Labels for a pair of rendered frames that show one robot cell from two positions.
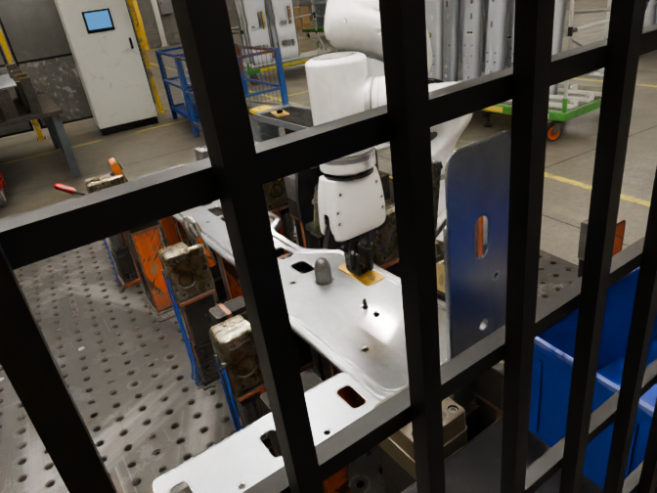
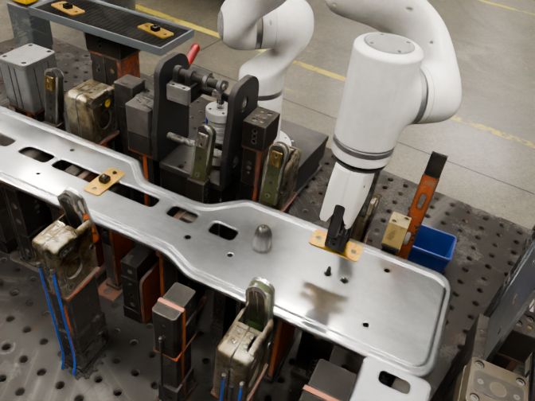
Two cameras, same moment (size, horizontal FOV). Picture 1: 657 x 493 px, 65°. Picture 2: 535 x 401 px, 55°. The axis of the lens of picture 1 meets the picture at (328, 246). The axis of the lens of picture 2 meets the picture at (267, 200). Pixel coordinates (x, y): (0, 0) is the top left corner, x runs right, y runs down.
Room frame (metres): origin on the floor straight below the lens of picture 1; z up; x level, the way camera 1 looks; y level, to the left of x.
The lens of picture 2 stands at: (0.35, 0.42, 1.64)
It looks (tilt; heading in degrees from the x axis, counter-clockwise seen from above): 40 degrees down; 321
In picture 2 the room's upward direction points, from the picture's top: 8 degrees clockwise
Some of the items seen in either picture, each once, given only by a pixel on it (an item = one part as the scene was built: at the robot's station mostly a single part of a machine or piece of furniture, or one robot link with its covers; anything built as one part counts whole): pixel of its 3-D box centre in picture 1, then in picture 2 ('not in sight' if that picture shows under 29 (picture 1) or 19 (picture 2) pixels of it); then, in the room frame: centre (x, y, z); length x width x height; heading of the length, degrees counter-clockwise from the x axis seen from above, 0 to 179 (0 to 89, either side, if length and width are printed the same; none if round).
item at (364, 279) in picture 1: (360, 269); (336, 243); (0.74, -0.05, 1.07); 0.08 x 0.04 x 0.01; 31
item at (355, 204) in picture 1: (351, 198); (353, 181); (0.74, -0.05, 1.20); 0.10 x 0.07 x 0.11; 121
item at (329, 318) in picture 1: (240, 229); (94, 181); (1.15, 0.21, 1.00); 1.38 x 0.22 x 0.02; 31
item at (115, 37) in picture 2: (302, 118); (111, 21); (1.51, 0.02, 1.16); 0.37 x 0.14 x 0.02; 31
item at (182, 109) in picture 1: (202, 84); not in sight; (7.40, 1.37, 0.47); 1.20 x 0.80 x 0.95; 24
